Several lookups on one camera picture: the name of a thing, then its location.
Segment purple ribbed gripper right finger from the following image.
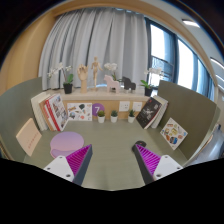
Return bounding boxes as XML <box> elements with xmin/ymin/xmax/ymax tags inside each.
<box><xmin>132</xmin><ymin>144</ymin><xmax>182</xmax><ymax>184</ymax></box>

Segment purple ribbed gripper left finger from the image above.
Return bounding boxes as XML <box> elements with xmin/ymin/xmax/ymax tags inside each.
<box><xmin>44</xmin><ymin>145</ymin><xmax>93</xmax><ymax>186</ymax></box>

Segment purple round mouse pad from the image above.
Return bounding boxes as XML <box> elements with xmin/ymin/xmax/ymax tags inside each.
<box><xmin>50</xmin><ymin>131</ymin><xmax>84</xmax><ymax>158</ymax></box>

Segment black computer mouse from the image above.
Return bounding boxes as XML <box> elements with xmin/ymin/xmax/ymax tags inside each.
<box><xmin>135</xmin><ymin>140</ymin><xmax>146</xmax><ymax>147</ymax></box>

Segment colourful picture card right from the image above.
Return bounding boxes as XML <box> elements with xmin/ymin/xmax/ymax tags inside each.
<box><xmin>160</xmin><ymin>118</ymin><xmax>188</xmax><ymax>150</ymax></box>

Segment beige card on left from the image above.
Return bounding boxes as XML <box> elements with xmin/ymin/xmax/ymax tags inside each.
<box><xmin>16</xmin><ymin>118</ymin><xmax>42</xmax><ymax>156</ymax></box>

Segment black book right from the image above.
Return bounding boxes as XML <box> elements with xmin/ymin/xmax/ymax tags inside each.
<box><xmin>136</xmin><ymin>97</ymin><xmax>162</xmax><ymax>129</ymax></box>

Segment small potted plant right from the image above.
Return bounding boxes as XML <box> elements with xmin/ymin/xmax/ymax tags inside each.
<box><xmin>128</xmin><ymin>109</ymin><xmax>135</xmax><ymax>123</ymax></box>

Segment small potted plant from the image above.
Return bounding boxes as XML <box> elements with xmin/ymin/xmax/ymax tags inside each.
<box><xmin>110</xmin><ymin>110</ymin><xmax>118</xmax><ymax>123</ymax></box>
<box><xmin>128</xmin><ymin>109</ymin><xmax>135</xmax><ymax>123</ymax></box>
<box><xmin>97</xmin><ymin>110</ymin><xmax>105</xmax><ymax>123</ymax></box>

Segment sticker picture card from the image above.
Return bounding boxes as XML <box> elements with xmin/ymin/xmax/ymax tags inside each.
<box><xmin>67</xmin><ymin>103</ymin><xmax>92</xmax><ymax>121</ymax></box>

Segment small potted plant left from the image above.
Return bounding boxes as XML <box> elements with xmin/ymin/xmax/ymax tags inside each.
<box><xmin>97</xmin><ymin>110</ymin><xmax>105</xmax><ymax>123</ymax></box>

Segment red white book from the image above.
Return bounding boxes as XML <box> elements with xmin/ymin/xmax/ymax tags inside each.
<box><xmin>45</xmin><ymin>94</ymin><xmax>68</xmax><ymax>131</ymax></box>

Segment small potted plant middle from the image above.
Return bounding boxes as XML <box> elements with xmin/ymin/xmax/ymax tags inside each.
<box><xmin>110</xmin><ymin>110</ymin><xmax>118</xmax><ymax>123</ymax></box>

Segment purple round number sign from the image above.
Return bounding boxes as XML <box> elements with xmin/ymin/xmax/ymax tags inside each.
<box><xmin>92</xmin><ymin>103</ymin><xmax>105</xmax><ymax>116</ymax></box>

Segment white books stack left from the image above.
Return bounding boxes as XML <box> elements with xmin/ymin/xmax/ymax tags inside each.
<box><xmin>31</xmin><ymin>92</ymin><xmax>49</xmax><ymax>131</ymax></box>

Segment white orchid pot right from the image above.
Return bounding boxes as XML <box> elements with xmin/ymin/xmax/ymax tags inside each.
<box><xmin>141</xmin><ymin>68</ymin><xmax>164</xmax><ymax>97</ymax></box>

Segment white orchid black pot left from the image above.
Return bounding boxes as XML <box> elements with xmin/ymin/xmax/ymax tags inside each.
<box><xmin>47</xmin><ymin>62</ymin><xmax>74</xmax><ymax>94</ymax></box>

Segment black wooden horse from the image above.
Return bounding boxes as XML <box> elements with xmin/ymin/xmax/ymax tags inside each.
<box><xmin>122</xmin><ymin>77</ymin><xmax>136</xmax><ymax>91</ymax></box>

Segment pink wooden horse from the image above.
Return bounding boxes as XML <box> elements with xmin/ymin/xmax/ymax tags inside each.
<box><xmin>104</xmin><ymin>75</ymin><xmax>120</xmax><ymax>92</ymax></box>

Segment wooden hand model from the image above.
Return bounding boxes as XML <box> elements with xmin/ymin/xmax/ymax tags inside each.
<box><xmin>77</xmin><ymin>64</ymin><xmax>88</xmax><ymax>93</ymax></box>

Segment wooden mannequin figure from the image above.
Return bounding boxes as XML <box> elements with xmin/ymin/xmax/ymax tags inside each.
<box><xmin>91</xmin><ymin>56</ymin><xmax>102</xmax><ymax>85</ymax></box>

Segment white flowers behind horse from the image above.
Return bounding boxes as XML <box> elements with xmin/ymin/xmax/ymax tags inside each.
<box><xmin>104</xmin><ymin>63</ymin><xmax>118</xmax><ymax>81</ymax></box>

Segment grey curtain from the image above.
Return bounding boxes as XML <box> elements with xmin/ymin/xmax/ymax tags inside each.
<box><xmin>39</xmin><ymin>8</ymin><xmax>149</xmax><ymax>90</ymax></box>

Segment white wall socket right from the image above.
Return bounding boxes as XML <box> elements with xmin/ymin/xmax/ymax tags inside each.
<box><xmin>132</xmin><ymin>102</ymin><xmax>142</xmax><ymax>112</ymax></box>

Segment white wall socket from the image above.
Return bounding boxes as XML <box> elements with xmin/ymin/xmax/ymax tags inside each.
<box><xmin>119</xmin><ymin>101</ymin><xmax>130</xmax><ymax>112</ymax></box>
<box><xmin>132</xmin><ymin>102</ymin><xmax>142</xmax><ymax>112</ymax></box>

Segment white wall socket left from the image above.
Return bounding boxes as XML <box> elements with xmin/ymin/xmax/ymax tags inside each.
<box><xmin>119</xmin><ymin>101</ymin><xmax>130</xmax><ymax>112</ymax></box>

